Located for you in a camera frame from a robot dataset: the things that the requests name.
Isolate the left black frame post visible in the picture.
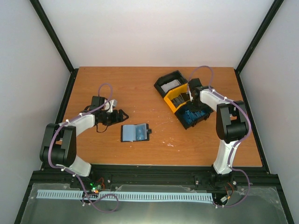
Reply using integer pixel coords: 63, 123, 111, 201
29, 0, 79, 73

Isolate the black leather card holder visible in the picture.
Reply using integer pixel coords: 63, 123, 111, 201
121, 123, 152, 142

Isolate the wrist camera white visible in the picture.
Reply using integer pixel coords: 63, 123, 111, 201
103, 99, 117, 113
187, 85, 193, 101

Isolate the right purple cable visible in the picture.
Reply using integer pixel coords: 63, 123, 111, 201
188, 65, 252, 207

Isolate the yellow bin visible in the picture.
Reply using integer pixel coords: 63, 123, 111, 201
163, 84, 190, 113

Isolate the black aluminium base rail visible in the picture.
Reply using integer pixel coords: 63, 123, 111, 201
30, 164, 280, 192

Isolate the purple cable loop bottom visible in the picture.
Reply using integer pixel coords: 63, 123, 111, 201
70, 174, 120, 214

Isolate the green led circuit board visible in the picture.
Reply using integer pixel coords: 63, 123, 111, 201
90, 183, 105, 193

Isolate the right black frame post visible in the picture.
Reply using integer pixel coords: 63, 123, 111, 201
235, 0, 285, 73

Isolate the black frame post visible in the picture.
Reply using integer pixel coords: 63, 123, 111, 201
235, 0, 285, 73
29, 0, 79, 73

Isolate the white cards stack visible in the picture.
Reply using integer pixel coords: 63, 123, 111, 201
161, 79, 181, 93

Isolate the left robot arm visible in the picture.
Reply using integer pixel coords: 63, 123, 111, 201
39, 96, 129, 188

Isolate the black bin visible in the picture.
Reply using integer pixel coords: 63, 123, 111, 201
154, 70, 187, 98
174, 102, 214, 130

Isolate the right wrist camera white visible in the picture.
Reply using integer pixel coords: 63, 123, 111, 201
187, 85, 193, 101

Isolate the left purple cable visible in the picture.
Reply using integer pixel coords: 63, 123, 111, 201
46, 83, 113, 175

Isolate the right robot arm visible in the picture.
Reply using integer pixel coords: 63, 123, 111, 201
188, 78, 251, 189

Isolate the blue cards stack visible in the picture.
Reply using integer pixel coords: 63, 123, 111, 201
183, 110, 206, 125

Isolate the black cards stack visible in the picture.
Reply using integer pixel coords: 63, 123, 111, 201
171, 93, 190, 108

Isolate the blue VIP card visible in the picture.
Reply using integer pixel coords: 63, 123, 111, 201
135, 125, 146, 140

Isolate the light blue cable duct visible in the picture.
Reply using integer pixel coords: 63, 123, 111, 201
36, 189, 213, 203

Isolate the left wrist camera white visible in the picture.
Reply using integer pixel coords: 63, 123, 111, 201
103, 99, 117, 113

